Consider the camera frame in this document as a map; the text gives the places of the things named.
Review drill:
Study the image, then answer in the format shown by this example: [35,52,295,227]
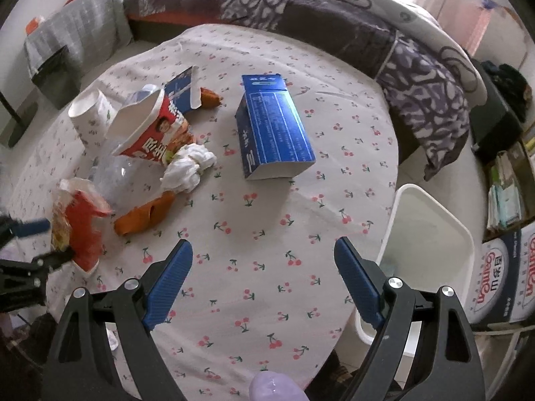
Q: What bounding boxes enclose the red snack wrapper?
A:
[51,177,112,276]

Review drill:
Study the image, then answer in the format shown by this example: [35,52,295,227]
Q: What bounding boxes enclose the clear plastic water bottle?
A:
[89,105,162,212]

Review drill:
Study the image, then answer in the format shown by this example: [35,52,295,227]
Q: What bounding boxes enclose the orange peel piece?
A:
[200,88,221,110]
[113,191,176,236]

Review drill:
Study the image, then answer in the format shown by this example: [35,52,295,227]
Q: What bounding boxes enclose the white paper cup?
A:
[68,89,116,153]

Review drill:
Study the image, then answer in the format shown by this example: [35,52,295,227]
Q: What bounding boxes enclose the white tissue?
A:
[160,143,217,194]

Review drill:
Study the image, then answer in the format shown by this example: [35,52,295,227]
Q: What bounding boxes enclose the red instant noodle cup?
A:
[106,89,195,166]

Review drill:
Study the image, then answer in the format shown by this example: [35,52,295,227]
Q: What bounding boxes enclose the small blue white box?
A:
[164,65,201,115]

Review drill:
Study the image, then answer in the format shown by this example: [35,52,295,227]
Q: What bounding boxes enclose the large blue carton box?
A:
[235,74,316,180]

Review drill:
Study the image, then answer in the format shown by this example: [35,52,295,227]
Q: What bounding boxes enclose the purple gloved right hand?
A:
[248,371,309,401]

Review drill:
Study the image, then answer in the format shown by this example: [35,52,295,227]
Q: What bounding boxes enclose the Ganten water carton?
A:
[466,223,534,329]

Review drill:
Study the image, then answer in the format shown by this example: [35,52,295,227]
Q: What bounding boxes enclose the white plastic chair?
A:
[352,183,476,348]

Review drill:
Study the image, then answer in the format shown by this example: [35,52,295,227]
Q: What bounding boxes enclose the cherry print tablecloth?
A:
[5,22,398,401]

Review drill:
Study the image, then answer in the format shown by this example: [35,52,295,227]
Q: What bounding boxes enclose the black shelf with books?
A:
[470,61,534,240]

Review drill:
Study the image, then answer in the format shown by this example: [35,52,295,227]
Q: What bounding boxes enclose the grey checked covered nightstand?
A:
[24,0,132,77]

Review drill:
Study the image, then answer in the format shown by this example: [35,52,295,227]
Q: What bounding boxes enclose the orange item on nightstand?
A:
[25,16,45,36]

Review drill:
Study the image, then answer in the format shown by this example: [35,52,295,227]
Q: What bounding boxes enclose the black clothes pile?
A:
[481,61,533,123]

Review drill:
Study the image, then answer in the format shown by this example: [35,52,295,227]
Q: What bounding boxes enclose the patterned grey purple quilt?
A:
[124,0,487,178]

